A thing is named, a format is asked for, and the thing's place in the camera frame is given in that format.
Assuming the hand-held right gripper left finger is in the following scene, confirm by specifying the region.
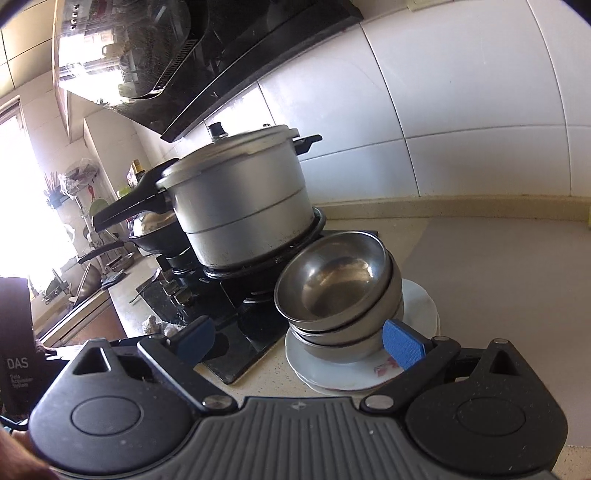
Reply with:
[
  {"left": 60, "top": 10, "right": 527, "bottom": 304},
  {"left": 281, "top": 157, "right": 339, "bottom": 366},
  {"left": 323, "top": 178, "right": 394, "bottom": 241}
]
[{"left": 69, "top": 316, "right": 237, "bottom": 411}]

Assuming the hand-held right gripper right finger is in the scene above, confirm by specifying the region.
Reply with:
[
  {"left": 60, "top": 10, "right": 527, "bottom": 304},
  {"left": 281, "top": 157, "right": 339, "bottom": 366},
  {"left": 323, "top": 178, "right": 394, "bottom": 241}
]
[{"left": 360, "top": 320, "right": 539, "bottom": 411}]

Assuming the white plate with red flowers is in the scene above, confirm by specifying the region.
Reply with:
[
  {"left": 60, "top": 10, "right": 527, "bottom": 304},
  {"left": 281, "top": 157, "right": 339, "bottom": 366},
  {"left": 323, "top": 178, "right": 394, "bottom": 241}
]
[{"left": 285, "top": 278, "right": 441, "bottom": 386}]

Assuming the medium steel bowl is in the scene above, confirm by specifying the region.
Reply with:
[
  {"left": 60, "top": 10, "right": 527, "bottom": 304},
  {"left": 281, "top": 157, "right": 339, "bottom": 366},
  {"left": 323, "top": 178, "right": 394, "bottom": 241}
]
[{"left": 285, "top": 258, "right": 403, "bottom": 335}]

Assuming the large steel bowl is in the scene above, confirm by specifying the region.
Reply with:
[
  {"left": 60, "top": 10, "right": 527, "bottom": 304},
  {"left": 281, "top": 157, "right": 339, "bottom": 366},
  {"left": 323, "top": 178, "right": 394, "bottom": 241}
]
[{"left": 294, "top": 281, "right": 406, "bottom": 364}]

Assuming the plain white plate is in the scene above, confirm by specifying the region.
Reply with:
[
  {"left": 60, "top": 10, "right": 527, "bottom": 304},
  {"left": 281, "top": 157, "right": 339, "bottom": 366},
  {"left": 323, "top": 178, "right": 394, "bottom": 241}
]
[{"left": 309, "top": 381, "right": 377, "bottom": 398}]

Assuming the small steel bowl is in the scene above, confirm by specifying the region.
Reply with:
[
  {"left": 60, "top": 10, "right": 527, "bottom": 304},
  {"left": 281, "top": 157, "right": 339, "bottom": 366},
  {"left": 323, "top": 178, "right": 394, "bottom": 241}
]
[{"left": 274, "top": 232, "right": 394, "bottom": 325}]

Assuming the white plate with small flowers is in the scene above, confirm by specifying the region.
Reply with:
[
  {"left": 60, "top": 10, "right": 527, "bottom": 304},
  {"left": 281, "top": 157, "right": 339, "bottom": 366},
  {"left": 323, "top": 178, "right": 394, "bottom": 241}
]
[{"left": 291, "top": 362, "right": 407, "bottom": 393}]

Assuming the person's left forearm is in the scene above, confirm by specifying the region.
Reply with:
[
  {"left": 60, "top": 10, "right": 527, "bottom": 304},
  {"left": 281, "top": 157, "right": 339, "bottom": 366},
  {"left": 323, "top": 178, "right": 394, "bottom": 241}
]
[{"left": 0, "top": 427, "right": 54, "bottom": 480}]

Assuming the white garlic bulb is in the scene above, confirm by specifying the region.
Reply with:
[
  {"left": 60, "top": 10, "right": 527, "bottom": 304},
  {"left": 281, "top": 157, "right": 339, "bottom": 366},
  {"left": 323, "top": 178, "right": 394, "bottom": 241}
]
[{"left": 141, "top": 316, "right": 185, "bottom": 336}]

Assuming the black gas stove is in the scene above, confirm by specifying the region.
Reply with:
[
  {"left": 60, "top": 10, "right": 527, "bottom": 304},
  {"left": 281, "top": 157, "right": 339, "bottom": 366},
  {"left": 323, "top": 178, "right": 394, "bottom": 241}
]
[{"left": 135, "top": 217, "right": 380, "bottom": 385}]

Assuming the black wok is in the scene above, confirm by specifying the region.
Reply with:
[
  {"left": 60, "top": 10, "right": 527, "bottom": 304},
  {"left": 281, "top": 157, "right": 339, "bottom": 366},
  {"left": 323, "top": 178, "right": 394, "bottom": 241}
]
[{"left": 78, "top": 210, "right": 192, "bottom": 266}]

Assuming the aluminium pressure cooker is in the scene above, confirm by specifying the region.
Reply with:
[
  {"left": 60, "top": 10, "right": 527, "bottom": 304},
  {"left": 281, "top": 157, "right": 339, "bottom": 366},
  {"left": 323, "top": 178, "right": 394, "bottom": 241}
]
[{"left": 92, "top": 122, "right": 323, "bottom": 271}]

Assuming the chopsticks holder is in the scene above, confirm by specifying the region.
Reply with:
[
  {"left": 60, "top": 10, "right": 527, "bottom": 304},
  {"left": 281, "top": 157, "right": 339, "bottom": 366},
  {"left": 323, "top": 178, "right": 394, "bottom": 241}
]
[{"left": 42, "top": 170, "right": 71, "bottom": 209}]

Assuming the black range hood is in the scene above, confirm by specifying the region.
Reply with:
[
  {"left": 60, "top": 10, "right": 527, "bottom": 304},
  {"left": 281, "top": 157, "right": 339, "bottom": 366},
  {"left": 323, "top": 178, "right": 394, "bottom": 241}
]
[{"left": 52, "top": 0, "right": 364, "bottom": 142}]

